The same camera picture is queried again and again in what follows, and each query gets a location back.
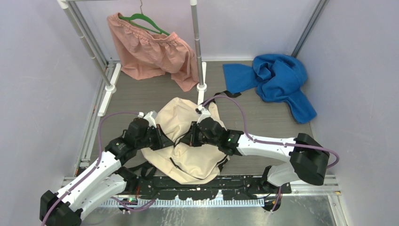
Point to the pink garment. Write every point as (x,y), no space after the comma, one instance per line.
(144,55)

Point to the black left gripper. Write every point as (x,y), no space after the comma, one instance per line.
(163,141)

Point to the metal clothes rack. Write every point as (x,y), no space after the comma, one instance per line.
(146,23)

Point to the blue cloth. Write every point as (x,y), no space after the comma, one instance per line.
(276,78)

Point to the cream canvas backpack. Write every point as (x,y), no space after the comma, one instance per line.
(184,164)

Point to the metal corner pole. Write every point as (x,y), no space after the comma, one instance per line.
(309,26)

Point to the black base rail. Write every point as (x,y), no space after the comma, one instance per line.
(231,187)

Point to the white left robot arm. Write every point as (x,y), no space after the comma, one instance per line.
(106,177)

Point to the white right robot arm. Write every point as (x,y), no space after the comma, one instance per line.
(303,157)

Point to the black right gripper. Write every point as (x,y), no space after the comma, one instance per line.
(190,138)

